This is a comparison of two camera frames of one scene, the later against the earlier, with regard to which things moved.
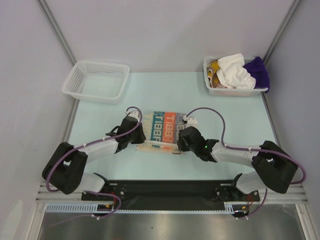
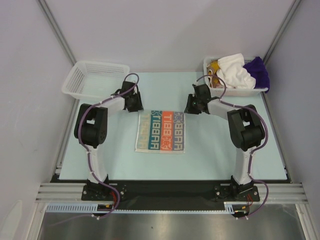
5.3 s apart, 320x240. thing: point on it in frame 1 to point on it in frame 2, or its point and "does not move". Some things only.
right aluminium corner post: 295,5 does not move
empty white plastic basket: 97,81 does not move
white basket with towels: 230,75 does not move
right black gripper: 185,140 to 191,107
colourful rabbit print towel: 161,129 does not move
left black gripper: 141,137 to 139,106
